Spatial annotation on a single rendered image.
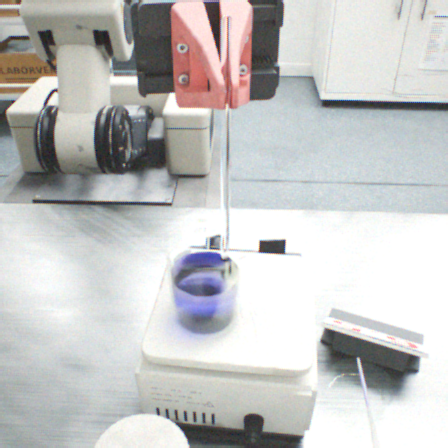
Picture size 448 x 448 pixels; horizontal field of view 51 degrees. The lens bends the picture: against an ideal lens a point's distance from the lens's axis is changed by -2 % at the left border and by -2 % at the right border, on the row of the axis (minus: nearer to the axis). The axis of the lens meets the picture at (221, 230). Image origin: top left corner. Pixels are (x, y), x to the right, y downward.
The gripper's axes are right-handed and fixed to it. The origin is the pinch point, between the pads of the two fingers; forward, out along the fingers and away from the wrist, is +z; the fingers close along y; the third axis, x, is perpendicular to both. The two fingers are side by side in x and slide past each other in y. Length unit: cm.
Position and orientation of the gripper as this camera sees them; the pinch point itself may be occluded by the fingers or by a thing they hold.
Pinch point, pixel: (226, 91)
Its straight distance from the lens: 27.3
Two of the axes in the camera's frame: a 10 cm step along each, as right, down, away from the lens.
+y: 9.9, -0.9, 1.1
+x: 0.0, 7.9, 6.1
